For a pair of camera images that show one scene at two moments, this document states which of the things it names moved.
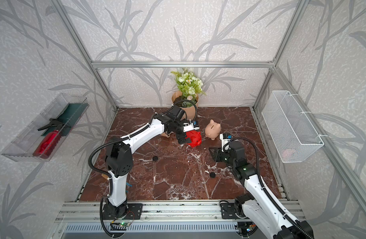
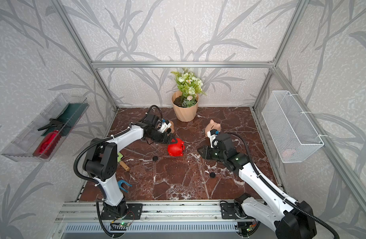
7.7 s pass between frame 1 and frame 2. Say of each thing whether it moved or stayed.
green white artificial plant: stayed
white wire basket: stayed
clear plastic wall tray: stayed
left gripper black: moved
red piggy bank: moved
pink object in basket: stayed
